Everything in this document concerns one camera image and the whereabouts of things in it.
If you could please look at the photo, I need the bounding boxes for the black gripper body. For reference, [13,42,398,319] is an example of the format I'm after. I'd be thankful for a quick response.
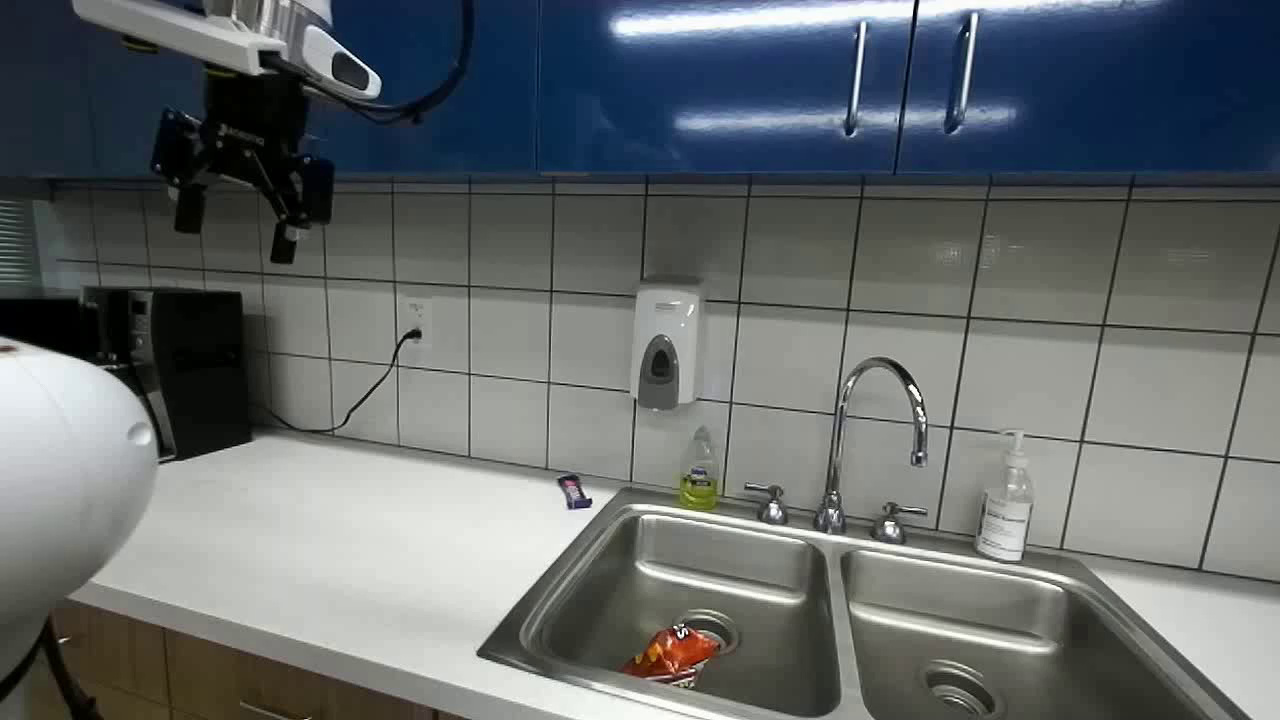
[152,73,335,225]

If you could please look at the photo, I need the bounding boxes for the orange snack packet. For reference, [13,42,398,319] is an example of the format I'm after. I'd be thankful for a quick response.
[622,620,722,686]

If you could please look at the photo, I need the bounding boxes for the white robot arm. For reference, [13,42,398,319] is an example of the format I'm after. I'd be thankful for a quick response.
[0,73,331,682]

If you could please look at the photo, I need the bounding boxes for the stainless steel double sink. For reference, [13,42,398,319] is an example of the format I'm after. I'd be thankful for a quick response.
[478,492,1246,720]

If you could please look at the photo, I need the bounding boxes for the black coffee machine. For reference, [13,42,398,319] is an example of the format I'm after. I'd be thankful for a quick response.
[0,286,251,459]

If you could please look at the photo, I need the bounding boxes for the blue upper cabinets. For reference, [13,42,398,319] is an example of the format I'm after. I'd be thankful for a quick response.
[0,0,1280,187]

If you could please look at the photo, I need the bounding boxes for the small purple candy wrapper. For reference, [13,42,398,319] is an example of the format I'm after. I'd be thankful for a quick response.
[556,472,590,507]

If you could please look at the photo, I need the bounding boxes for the wooden lower cabinets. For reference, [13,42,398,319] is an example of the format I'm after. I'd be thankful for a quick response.
[53,603,451,720]

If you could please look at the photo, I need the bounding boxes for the chrome gooseneck faucet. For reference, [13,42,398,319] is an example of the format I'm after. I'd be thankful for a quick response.
[741,352,937,547]

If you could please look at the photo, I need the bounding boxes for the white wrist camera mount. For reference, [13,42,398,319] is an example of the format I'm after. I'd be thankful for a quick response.
[73,0,383,104]

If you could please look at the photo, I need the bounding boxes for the white wall outlet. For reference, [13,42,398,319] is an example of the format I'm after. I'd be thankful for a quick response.
[396,297,431,363]

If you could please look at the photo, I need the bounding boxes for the black power cable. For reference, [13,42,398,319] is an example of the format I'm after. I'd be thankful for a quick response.
[273,323,428,441]

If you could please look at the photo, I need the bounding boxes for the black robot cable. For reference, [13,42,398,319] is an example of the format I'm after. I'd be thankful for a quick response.
[346,0,478,127]

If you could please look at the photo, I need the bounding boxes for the white wall soap dispenser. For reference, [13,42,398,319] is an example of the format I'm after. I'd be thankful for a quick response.
[632,285,705,409]

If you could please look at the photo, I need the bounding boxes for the left chrome cabinet handle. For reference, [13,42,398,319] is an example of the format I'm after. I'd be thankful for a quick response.
[838,20,871,136]

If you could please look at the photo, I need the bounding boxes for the chrome cabinet handle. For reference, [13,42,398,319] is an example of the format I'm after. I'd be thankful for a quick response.
[838,20,871,136]
[943,12,980,133]

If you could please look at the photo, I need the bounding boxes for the right chrome cabinet handle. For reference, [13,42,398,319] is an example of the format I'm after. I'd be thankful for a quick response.
[943,12,980,133]

